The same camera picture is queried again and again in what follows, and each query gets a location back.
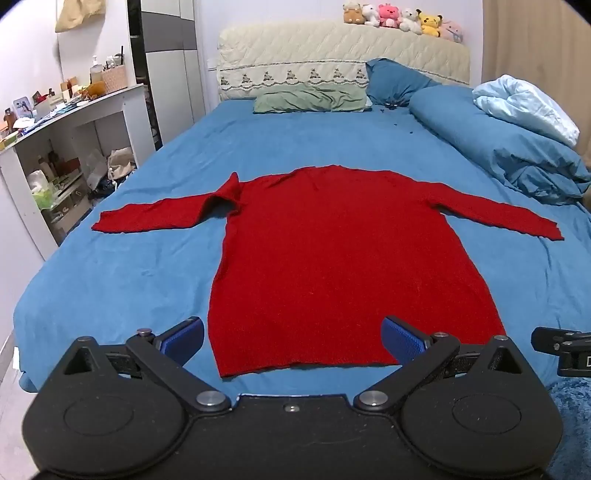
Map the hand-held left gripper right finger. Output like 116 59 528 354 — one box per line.
353 316 525 414

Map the cream quilted headboard cover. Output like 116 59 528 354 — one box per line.
217 21 472 101

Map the grey and white wardrobe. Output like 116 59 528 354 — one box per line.
140 0 207 151

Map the green tissue pack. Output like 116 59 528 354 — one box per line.
27 170 57 212

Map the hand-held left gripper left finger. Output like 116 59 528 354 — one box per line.
62 316 232 414

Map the beige hanging bag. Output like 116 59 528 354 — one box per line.
54 0 108 33

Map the beige curtain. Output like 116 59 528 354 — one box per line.
482 0 591 153

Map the green pillow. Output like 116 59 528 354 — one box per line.
253 83 369 114

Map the white desk with shelves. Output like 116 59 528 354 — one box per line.
0 83 157 261

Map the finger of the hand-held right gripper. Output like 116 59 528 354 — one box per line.
531 325 591 354

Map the wicker basket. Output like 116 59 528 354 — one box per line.
102 65 127 94

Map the row of plush toys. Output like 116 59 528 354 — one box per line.
342 1 464 43

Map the blue pillow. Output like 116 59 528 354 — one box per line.
366 58 441 108

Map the red knit sweater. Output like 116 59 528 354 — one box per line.
91 165 565 378

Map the bed with blue sheet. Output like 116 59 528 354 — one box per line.
13 99 591 402

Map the light blue blanket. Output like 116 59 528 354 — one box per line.
472 75 580 147

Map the blue duvet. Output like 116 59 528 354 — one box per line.
409 85 591 205

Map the blue shaggy rug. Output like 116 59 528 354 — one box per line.
545 376 591 476

